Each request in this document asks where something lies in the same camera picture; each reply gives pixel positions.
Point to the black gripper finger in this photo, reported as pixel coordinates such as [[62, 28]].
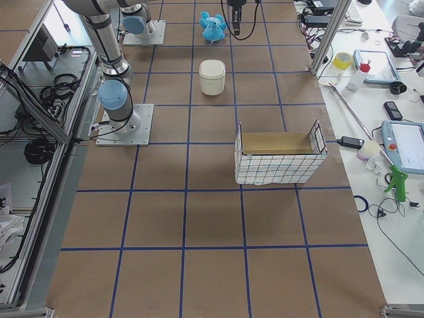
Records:
[[236, 19]]

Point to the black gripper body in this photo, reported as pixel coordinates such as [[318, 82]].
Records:
[[236, 4]]

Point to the white trash can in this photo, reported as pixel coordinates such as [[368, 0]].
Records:
[[212, 77]]

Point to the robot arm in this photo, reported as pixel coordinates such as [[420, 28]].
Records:
[[98, 25], [137, 20]]

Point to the blue teddy bear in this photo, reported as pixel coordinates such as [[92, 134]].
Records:
[[213, 27]]

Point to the yellow tape roll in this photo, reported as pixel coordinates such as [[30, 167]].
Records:
[[342, 60]]

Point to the clear bottle red cap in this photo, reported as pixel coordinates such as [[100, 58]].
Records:
[[358, 78]]

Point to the teach pendant far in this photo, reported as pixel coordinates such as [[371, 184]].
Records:
[[382, 70]]

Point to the teach pendant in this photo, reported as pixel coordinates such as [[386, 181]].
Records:
[[403, 143], [382, 70]]

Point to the grid-pattern cardboard box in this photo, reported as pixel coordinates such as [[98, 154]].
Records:
[[263, 158]]

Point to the black power adapter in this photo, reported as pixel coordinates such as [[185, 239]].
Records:
[[350, 142]]

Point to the white cup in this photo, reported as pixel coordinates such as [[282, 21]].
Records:
[[368, 150]]

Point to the teach pendant near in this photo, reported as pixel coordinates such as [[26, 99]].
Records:
[[403, 143]]

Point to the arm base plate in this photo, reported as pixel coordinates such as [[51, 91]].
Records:
[[132, 133], [156, 38]]

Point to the aluminium frame post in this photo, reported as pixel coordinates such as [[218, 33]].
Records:
[[331, 30]]

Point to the green-handled grabber tool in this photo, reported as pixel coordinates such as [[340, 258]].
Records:
[[398, 177]]

